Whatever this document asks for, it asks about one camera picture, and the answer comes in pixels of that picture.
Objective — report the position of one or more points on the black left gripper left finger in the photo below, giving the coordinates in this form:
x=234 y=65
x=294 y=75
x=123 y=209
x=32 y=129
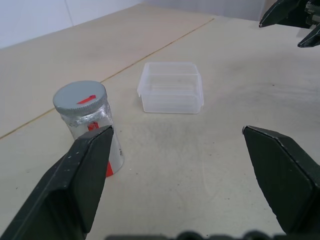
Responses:
x=67 y=190

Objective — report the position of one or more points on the grey plastic jar lid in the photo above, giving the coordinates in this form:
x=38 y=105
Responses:
x=78 y=96

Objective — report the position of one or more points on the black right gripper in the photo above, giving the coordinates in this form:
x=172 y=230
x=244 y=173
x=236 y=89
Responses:
x=312 y=12

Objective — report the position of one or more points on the clear plastic container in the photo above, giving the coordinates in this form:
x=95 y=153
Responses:
x=171 y=87

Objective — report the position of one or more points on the white jar with grey lid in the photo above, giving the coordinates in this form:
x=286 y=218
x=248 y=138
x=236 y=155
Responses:
x=116 y=152

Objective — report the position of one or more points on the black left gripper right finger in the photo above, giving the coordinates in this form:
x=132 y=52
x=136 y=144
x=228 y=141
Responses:
x=287 y=180

